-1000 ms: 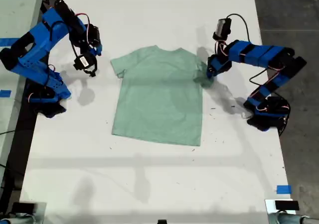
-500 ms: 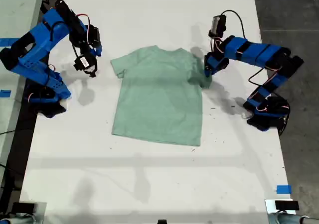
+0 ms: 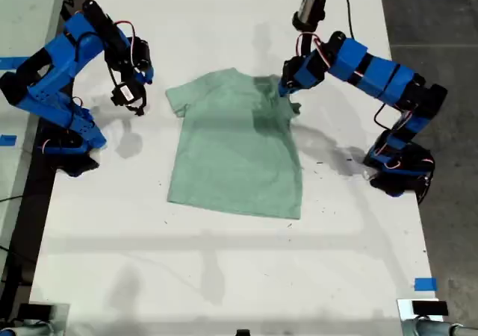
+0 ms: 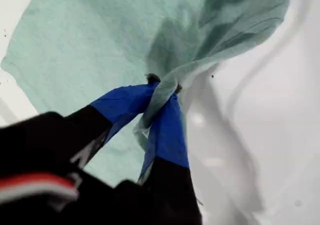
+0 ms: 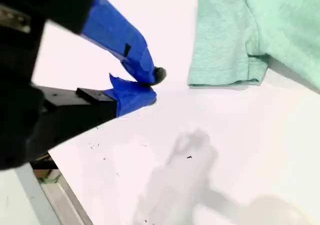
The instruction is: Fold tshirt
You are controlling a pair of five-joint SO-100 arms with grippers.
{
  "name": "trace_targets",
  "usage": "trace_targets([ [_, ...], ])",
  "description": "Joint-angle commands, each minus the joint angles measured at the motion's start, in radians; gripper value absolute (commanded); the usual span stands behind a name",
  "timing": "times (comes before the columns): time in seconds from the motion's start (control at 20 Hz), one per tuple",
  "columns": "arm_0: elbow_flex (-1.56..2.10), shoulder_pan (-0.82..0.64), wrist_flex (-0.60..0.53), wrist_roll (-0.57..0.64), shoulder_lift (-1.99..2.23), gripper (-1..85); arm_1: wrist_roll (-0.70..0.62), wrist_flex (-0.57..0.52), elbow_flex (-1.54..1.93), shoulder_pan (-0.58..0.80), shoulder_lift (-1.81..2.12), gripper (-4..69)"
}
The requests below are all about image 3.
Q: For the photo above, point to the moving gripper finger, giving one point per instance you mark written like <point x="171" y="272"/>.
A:
<point x="140" y="78"/>
<point x="291" y="90"/>

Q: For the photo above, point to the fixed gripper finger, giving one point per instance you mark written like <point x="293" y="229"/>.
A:
<point x="282" y="89"/>
<point x="149" y="77"/>

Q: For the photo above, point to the pale green T-shirt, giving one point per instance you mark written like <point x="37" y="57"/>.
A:
<point x="231" y="153"/>

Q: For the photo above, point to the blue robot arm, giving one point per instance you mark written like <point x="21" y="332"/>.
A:
<point x="381" y="72"/>
<point x="56" y="71"/>

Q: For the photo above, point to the black stand leg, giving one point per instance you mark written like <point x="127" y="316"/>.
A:
<point x="67" y="13"/>

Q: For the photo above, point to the pale side table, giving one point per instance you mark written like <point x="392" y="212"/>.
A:
<point x="22" y="15"/>

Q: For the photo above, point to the long blue tape strip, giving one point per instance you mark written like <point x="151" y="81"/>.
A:
<point x="11" y="63"/>

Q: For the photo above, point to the short blue tape strip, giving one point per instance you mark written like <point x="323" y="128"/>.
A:
<point x="7" y="140"/>

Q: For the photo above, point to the square blue tape piece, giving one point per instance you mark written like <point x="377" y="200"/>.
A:
<point x="425" y="284"/>

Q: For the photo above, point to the small black clamp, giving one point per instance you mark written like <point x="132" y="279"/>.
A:
<point x="242" y="332"/>

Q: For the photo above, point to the small black box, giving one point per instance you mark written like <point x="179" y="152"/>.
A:
<point x="429" y="308"/>

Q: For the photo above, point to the black camera stalk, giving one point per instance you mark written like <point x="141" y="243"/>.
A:
<point x="127" y="80"/>
<point x="304" y="43"/>

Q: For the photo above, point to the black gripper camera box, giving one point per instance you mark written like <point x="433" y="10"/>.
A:
<point x="310" y="7"/>
<point x="125" y="93"/>

